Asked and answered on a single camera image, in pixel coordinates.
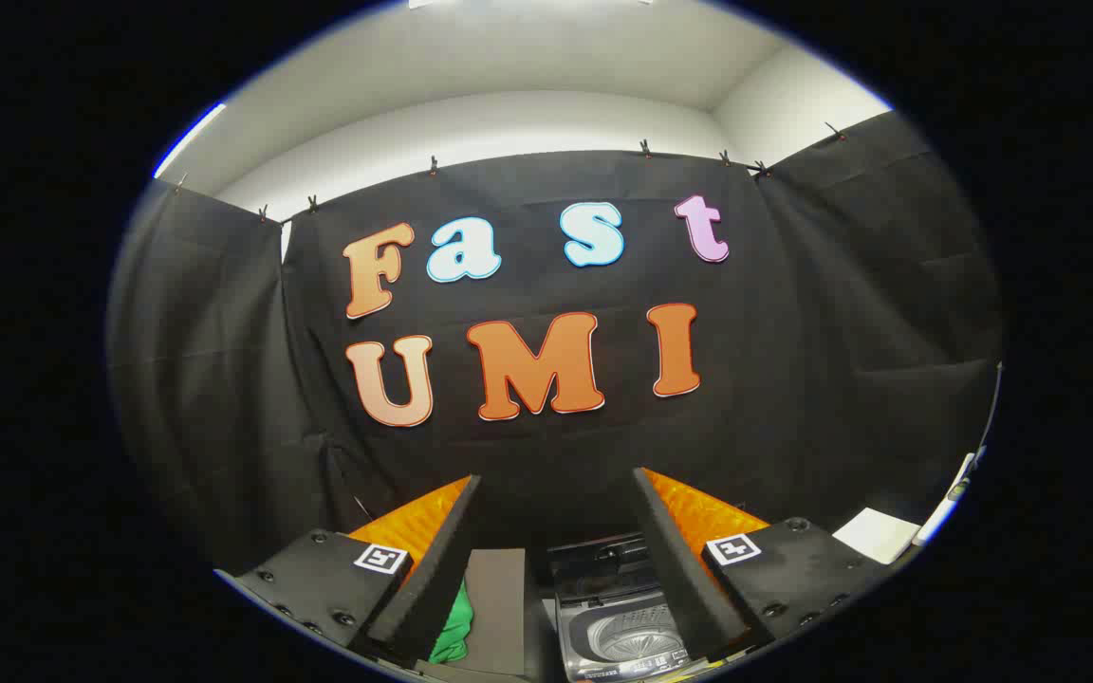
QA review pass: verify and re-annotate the green button shirt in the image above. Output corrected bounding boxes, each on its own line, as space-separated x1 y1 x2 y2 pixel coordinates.
430 579 474 664

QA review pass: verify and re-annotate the grey flat board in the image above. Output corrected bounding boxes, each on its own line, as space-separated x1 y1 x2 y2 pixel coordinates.
463 548 530 677

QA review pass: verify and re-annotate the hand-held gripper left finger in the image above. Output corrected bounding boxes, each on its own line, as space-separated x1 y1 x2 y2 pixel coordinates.
214 474 483 670

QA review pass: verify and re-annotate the grey washing machine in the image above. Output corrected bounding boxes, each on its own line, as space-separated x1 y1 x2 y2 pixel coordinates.
546 534 701 682

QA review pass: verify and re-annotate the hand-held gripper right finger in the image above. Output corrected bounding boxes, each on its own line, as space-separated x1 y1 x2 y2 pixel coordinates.
630 467 894 665

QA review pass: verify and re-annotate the row of small black clips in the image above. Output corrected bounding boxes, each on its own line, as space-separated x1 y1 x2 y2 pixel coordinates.
172 121 846 224

